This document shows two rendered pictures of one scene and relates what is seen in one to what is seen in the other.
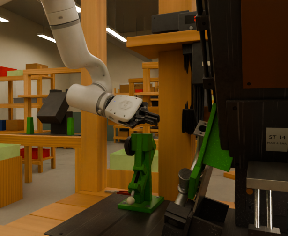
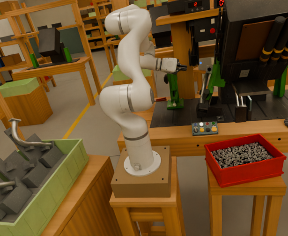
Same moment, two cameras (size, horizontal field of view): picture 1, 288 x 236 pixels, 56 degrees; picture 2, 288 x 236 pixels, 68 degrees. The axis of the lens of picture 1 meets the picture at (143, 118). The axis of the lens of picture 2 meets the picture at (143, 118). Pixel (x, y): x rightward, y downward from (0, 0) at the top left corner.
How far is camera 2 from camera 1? 0.79 m
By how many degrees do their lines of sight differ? 27
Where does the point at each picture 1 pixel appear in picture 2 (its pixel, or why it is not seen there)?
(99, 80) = (150, 50)
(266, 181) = (245, 93)
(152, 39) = (171, 20)
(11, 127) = (9, 62)
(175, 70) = (181, 32)
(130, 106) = (173, 64)
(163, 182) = (180, 91)
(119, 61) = not seen: outside the picture
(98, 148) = not seen: hidden behind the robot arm
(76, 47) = (146, 42)
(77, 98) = (144, 64)
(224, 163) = (222, 84)
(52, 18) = not seen: hidden behind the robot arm
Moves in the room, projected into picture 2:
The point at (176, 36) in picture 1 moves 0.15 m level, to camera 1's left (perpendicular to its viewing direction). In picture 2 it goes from (185, 17) to (164, 22)
